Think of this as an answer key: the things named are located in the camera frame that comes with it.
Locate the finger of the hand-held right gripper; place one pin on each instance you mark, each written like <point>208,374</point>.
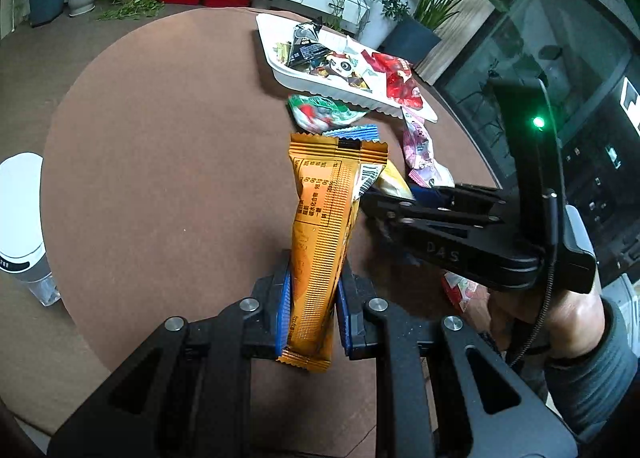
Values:
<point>470,195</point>
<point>425,215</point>

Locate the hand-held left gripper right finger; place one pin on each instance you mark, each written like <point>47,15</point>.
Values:
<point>344,318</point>

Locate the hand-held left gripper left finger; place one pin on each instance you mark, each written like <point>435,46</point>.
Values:
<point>285,308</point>

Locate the gold snack packet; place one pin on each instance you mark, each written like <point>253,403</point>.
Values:
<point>392,183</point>

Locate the orange snack bar packet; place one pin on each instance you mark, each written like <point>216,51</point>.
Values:
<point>320,238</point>

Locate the red chocolate ball bag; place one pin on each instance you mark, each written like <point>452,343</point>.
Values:
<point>400,83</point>

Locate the white foam tray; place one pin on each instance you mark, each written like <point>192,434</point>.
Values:
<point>350,97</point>

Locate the large white snack bag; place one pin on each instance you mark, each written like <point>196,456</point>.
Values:
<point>340,66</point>

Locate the dark brown snack packet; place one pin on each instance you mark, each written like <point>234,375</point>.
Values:
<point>307,48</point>

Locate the person's right forearm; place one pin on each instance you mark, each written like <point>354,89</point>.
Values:
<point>600,378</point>

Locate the person's right hand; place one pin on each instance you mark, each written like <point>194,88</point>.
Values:
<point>565,323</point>

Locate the pink white snack packet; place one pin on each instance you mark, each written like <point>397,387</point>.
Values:
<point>420,148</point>

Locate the small white red snack packet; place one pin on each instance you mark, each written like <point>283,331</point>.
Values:
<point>457,293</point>

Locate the blue crimped snack packet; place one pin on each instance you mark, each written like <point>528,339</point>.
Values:
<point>355,132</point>

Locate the green striped snack packet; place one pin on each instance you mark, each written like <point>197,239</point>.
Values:
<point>320,111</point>

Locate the large-leaf plant in blue pot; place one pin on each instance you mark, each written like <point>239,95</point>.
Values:
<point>410,38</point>

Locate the dark glass door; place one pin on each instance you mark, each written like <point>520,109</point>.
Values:
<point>575,63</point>

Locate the small yellow snack packet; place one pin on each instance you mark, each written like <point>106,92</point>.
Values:
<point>282,52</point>

